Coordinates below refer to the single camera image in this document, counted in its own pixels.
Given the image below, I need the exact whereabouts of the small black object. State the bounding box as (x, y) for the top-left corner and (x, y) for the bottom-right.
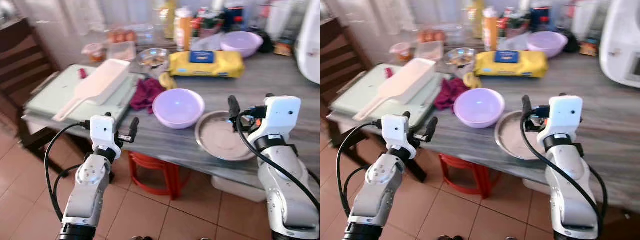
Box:
(257, 32), (275, 54)
(560, 30), (581, 53)

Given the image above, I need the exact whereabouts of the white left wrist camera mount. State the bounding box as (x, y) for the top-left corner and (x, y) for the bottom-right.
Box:
(90, 114), (122, 160)
(381, 114), (418, 160)

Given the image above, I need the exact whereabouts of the red plastic stool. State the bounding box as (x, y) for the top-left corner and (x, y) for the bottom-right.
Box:
(439, 152), (493, 200)
(127, 151), (191, 201)

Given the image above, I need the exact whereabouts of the clear plastic food container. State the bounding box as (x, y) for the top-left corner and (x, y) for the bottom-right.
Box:
(107, 41), (137, 62)
(415, 41), (445, 62)

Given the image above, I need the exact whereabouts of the round steel plate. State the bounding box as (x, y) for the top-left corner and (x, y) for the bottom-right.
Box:
(195, 111), (258, 162)
(495, 111), (548, 161)

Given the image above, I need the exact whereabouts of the maroon cloth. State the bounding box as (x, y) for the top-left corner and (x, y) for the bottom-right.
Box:
(130, 77), (167, 115)
(434, 77), (471, 112)

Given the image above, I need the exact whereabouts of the white kitchen food processor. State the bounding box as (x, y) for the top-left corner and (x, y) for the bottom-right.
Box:
(599, 0), (640, 90)
(295, 0), (321, 85)

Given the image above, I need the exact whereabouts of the dark blue can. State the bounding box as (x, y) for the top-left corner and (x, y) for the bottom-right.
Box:
(530, 5), (551, 32)
(222, 5), (246, 33)

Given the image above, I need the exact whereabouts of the pale green cutting board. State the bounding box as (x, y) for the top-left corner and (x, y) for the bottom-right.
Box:
(330, 64), (446, 121)
(22, 64), (146, 123)

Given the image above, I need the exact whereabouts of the small lilac plastic bowl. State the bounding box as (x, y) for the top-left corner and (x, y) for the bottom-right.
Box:
(220, 31), (264, 58)
(526, 31), (569, 58)

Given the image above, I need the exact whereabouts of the small orange box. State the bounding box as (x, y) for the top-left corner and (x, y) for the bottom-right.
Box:
(580, 40), (599, 57)
(274, 40), (293, 57)

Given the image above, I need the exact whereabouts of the white plastic storage box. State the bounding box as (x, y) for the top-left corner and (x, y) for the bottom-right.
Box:
(522, 177), (551, 196)
(210, 175), (268, 203)

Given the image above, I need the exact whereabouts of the white plastic scoop container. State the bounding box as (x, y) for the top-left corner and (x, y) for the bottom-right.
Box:
(353, 58), (437, 122)
(52, 59), (132, 122)

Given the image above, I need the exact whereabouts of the orange white capped bottle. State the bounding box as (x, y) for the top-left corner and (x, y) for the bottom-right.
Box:
(482, 6), (499, 51)
(174, 7), (193, 51)

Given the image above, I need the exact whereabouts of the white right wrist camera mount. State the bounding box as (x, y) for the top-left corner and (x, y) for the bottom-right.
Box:
(248, 96), (302, 146)
(537, 95), (584, 146)

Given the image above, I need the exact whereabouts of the large lilac plastic bowl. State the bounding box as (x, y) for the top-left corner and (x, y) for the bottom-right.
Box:
(152, 88), (206, 130)
(453, 88), (506, 129)

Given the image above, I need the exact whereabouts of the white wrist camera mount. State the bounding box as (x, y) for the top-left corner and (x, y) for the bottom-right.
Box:
(381, 114), (418, 160)
(248, 96), (302, 146)
(537, 95), (584, 146)
(90, 114), (122, 160)

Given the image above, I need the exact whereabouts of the yellow wipes pack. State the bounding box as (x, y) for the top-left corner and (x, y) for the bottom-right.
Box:
(168, 50), (246, 79)
(474, 50), (549, 79)

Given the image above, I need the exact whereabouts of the red lidded pasta jar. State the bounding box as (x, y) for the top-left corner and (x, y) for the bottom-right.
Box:
(161, 0), (177, 40)
(469, 0), (485, 39)

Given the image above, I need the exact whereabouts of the small pink lidded tub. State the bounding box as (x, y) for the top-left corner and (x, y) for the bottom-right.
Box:
(81, 43), (107, 63)
(390, 42), (415, 63)

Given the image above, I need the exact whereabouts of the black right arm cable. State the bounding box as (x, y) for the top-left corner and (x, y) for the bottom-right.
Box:
(520, 112), (608, 236)
(236, 111), (321, 211)

